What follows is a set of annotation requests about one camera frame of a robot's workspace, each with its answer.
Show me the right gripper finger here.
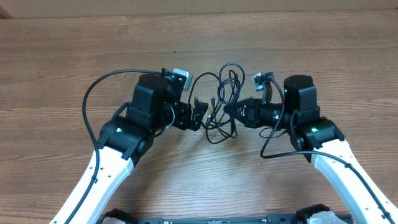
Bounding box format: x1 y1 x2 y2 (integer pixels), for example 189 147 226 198
230 110 248 126
223 98 252 116

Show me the left camera cable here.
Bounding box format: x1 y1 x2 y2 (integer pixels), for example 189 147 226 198
63 68 165 224

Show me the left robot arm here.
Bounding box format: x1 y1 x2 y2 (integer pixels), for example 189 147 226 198
52 68 208 223

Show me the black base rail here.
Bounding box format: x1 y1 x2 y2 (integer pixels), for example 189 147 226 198
101 203 354 224

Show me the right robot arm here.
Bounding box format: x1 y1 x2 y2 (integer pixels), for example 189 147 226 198
224 72 397 223

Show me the camera cable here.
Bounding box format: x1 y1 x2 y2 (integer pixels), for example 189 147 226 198
63 68 165 224
259 77 396 224

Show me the right camera cable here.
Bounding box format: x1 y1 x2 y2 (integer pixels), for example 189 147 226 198
259 77 396 224

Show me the thick black USB cable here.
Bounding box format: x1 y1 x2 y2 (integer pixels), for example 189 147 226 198
203 62 246 144

